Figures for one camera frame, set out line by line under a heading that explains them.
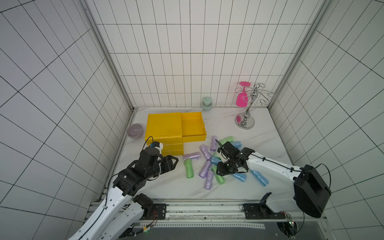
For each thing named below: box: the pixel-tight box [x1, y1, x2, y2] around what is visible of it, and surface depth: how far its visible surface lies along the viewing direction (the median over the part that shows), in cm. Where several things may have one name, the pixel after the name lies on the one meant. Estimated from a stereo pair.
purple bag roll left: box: [183, 152, 201, 161], surface depth 92 cm
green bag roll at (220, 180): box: [211, 165, 225, 185], surface depth 84 cm
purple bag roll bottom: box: [205, 170, 214, 190], surface depth 83 cm
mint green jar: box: [202, 96, 212, 111], surface depth 118 cm
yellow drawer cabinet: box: [145, 112, 184, 156], surface depth 84 cm
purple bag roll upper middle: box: [199, 144, 212, 161], surface depth 94 cm
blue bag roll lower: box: [232, 173, 247, 183], surface depth 84 cm
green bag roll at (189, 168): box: [184, 158, 194, 179], surface depth 88 cm
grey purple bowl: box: [126, 123, 144, 139], surface depth 103 cm
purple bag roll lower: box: [199, 160, 212, 179], surface depth 87 cm
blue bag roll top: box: [232, 141, 242, 150], surface depth 97 cm
